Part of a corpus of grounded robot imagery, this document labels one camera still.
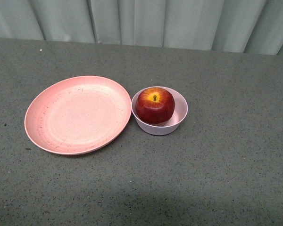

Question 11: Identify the red apple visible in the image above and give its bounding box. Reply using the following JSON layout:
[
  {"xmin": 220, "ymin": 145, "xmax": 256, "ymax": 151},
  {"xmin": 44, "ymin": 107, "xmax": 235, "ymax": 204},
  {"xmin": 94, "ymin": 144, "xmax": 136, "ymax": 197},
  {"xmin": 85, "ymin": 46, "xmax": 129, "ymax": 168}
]
[{"xmin": 135, "ymin": 87, "xmax": 175, "ymax": 124}]

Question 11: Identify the light pink bowl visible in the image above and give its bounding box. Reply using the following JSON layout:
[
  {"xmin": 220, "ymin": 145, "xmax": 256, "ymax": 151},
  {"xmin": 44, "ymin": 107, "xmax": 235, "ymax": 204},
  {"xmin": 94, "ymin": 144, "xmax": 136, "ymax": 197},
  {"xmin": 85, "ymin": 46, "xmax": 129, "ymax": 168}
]
[{"xmin": 131, "ymin": 86, "xmax": 188, "ymax": 136}]

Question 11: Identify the pink round plate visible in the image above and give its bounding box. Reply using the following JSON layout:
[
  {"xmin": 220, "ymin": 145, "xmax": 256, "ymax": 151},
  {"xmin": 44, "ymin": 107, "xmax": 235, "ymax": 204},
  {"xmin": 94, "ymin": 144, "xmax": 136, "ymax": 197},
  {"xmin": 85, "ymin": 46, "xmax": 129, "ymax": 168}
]
[{"xmin": 24, "ymin": 76, "xmax": 131, "ymax": 155}]

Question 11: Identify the white pleated curtain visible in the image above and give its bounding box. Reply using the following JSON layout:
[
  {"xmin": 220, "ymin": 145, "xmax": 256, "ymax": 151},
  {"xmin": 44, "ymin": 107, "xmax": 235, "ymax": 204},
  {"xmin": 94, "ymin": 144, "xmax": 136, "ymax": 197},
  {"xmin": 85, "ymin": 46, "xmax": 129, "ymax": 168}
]
[{"xmin": 0, "ymin": 0, "xmax": 283, "ymax": 55}]

